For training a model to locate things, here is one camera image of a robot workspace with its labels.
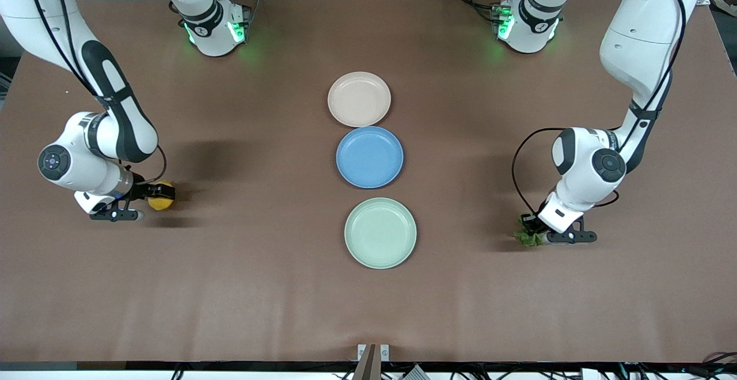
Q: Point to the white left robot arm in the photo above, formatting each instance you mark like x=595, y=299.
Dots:
x=639, y=40

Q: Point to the white grey device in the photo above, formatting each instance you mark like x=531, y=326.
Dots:
x=414, y=373

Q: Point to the blue round plate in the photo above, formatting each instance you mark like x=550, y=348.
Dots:
x=369, y=157

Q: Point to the small metal bracket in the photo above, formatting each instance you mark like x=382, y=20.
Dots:
x=384, y=352

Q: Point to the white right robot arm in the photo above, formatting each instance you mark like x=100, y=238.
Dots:
x=121, y=121

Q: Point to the green lettuce leaf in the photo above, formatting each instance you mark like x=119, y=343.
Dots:
x=528, y=238

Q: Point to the yellow lemon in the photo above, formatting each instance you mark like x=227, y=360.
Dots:
x=162, y=200

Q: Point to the light green round plate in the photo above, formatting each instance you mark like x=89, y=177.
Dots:
x=380, y=232

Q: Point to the beige round plate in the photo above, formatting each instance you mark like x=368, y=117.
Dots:
x=359, y=99

